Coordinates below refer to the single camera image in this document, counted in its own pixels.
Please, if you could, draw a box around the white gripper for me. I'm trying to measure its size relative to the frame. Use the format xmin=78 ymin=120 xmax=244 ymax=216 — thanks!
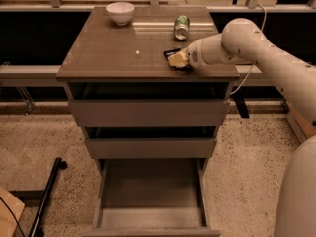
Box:
xmin=167 ymin=39 xmax=208 ymax=69

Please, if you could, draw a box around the blue rxbar blueberry packet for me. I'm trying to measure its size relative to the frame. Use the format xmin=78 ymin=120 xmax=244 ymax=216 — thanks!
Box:
xmin=163 ymin=48 xmax=192 ymax=71

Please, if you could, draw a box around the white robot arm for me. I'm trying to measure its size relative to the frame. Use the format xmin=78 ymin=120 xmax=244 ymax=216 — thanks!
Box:
xmin=167 ymin=18 xmax=316 ymax=237

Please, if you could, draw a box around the grey three-drawer cabinet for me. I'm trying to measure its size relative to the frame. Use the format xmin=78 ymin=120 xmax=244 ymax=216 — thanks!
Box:
xmin=56 ymin=5 xmax=241 ymax=237

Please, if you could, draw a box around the grey top drawer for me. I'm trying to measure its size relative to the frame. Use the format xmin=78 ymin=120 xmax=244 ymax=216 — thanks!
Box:
xmin=68 ymin=82 xmax=232 ymax=128

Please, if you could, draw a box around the grey middle drawer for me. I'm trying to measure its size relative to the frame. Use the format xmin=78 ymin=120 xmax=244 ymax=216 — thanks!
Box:
xmin=86 ymin=126 xmax=216 ymax=159

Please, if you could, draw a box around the grey open bottom drawer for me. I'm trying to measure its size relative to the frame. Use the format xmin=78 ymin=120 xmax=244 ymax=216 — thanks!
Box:
xmin=82 ymin=159 xmax=221 ymax=237

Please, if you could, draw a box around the green soda can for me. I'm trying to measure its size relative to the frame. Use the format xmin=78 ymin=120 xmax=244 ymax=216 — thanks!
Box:
xmin=174 ymin=15 xmax=190 ymax=40

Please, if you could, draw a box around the white ceramic bowl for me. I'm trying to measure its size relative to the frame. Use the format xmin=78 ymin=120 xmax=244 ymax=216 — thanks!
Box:
xmin=106 ymin=2 xmax=135 ymax=26

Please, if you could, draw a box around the cardboard box at right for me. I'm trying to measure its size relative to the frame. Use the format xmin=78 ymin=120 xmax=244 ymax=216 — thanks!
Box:
xmin=286 ymin=102 xmax=316 ymax=143

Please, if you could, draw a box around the black metal stand leg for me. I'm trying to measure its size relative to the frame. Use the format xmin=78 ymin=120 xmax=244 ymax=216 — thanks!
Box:
xmin=12 ymin=157 xmax=67 ymax=237

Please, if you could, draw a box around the cardboard piece at left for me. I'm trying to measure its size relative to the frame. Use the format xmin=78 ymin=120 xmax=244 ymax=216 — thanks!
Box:
xmin=0 ymin=186 xmax=25 ymax=237

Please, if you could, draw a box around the white power cable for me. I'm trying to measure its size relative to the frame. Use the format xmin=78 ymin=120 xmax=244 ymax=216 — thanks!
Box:
xmin=230 ymin=4 xmax=268 ymax=96

